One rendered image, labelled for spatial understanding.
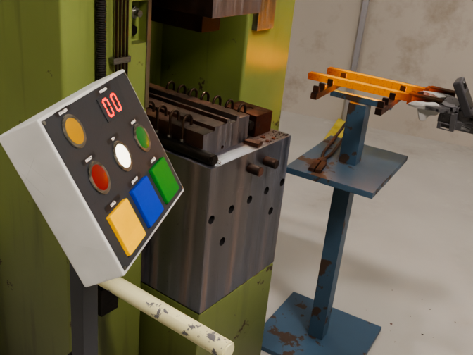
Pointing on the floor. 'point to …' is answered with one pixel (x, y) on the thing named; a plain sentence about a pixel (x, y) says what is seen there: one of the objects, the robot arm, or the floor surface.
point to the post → (83, 316)
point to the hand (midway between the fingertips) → (416, 96)
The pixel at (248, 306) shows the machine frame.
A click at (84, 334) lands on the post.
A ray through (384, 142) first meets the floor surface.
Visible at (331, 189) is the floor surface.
